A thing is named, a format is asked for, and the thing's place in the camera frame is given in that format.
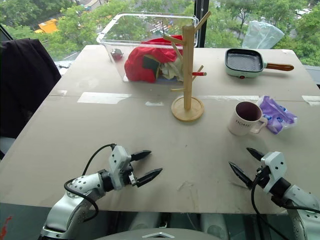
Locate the purple plastic packet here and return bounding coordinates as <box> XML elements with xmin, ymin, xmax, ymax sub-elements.
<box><xmin>257</xmin><ymin>95</ymin><xmax>299</xmax><ymax>135</ymax></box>

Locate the clear tape strip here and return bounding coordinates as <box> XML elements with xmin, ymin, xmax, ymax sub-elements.
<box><xmin>301</xmin><ymin>95</ymin><xmax>320</xmax><ymax>106</ymax></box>

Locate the grey curved robot panel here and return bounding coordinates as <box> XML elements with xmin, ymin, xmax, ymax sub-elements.
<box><xmin>99</xmin><ymin>227</ymin><xmax>223</xmax><ymax>240</ymax></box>

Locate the wooden mug tree stand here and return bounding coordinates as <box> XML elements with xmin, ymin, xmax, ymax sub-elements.
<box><xmin>162</xmin><ymin>10</ymin><xmax>212</xmax><ymax>123</ymax></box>

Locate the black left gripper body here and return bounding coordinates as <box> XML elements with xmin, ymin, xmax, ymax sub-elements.
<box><xmin>121</xmin><ymin>162</ymin><xmax>140</xmax><ymax>188</ymax></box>

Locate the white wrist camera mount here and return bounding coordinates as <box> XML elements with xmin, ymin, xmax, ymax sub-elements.
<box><xmin>107</xmin><ymin>145</ymin><xmax>133</xmax><ymax>191</ymax></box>
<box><xmin>259</xmin><ymin>151</ymin><xmax>287</xmax><ymax>195</ymax></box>

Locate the pale blue plastic bag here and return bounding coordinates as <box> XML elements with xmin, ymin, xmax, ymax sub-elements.
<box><xmin>241</xmin><ymin>20</ymin><xmax>286</xmax><ymax>50</ymax></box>

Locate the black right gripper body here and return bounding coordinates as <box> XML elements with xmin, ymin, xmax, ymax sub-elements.
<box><xmin>250</xmin><ymin>165</ymin><xmax>271</xmax><ymax>190</ymax></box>

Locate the clear plastic bin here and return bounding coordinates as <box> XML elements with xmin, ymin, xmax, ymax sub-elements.
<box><xmin>96</xmin><ymin>12</ymin><xmax>200</xmax><ymax>85</ymax></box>

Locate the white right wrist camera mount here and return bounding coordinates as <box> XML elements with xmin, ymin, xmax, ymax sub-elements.
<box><xmin>259</xmin><ymin>151</ymin><xmax>287</xmax><ymax>195</ymax></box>

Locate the red cloth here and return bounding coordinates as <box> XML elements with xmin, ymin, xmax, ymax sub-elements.
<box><xmin>124</xmin><ymin>34</ymin><xmax>185</xmax><ymax>84</ymax></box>

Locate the crumpled beige cloth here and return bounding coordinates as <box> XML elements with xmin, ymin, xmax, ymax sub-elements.
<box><xmin>158</xmin><ymin>57</ymin><xmax>186</xmax><ymax>82</ymax></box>

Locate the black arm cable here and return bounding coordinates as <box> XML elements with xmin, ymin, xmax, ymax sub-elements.
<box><xmin>250</xmin><ymin>166</ymin><xmax>320</xmax><ymax>240</ymax></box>
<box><xmin>63</xmin><ymin>143</ymin><xmax>117</xmax><ymax>223</ymax></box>

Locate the dark green sponge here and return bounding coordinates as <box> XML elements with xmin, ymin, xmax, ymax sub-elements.
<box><xmin>142</xmin><ymin>55</ymin><xmax>161</xmax><ymax>72</ymax></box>

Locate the black jacket on chair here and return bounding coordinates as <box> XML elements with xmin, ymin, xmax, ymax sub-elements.
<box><xmin>0</xmin><ymin>37</ymin><xmax>63</xmax><ymax>140</ymax></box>

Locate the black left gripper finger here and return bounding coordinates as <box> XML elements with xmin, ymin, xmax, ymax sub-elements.
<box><xmin>130</xmin><ymin>150</ymin><xmax>153</xmax><ymax>162</ymax></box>
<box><xmin>136</xmin><ymin>167</ymin><xmax>164</xmax><ymax>188</ymax></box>

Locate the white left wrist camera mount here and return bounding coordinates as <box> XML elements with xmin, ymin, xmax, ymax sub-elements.
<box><xmin>107</xmin><ymin>145</ymin><xmax>133</xmax><ymax>191</ymax></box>

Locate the dark window frame post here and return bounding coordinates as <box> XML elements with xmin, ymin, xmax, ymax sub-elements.
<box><xmin>194</xmin><ymin>0</ymin><xmax>211</xmax><ymax>49</ymax></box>

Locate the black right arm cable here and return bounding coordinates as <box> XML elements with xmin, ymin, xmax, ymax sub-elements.
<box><xmin>250</xmin><ymin>166</ymin><xmax>320</xmax><ymax>240</ymax></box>

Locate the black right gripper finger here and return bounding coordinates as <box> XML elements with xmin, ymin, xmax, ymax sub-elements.
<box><xmin>228</xmin><ymin>161</ymin><xmax>254</xmax><ymax>189</ymax></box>
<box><xmin>246</xmin><ymin>147</ymin><xmax>266</xmax><ymax>162</ymax></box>

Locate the white HOME mug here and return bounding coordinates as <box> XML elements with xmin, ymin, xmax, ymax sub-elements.
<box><xmin>227</xmin><ymin>101</ymin><xmax>269</xmax><ymax>137</ymax></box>

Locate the mint green griddle pan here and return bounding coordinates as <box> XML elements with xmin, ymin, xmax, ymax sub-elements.
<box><xmin>224</xmin><ymin>48</ymin><xmax>295</xmax><ymax>80</ymax></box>

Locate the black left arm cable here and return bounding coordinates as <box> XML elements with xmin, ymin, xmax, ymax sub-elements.
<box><xmin>63</xmin><ymin>143</ymin><xmax>117</xmax><ymax>223</ymax></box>

